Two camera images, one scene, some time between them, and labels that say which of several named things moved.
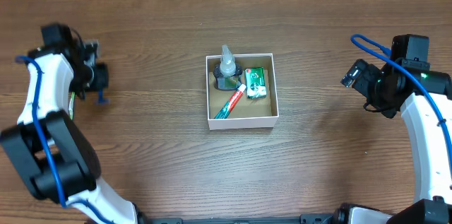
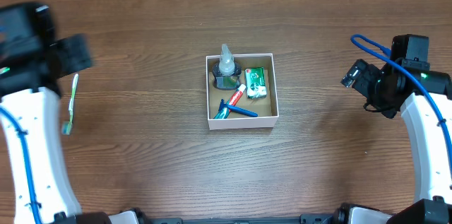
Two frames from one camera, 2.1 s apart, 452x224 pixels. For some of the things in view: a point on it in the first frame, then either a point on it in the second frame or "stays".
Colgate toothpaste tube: (224, 112) stays
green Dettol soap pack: (256, 84) stays
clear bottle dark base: (227, 74) stays
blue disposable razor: (100, 100) → (236, 109)
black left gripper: (104, 78) → (76, 59)
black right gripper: (369, 75) stays
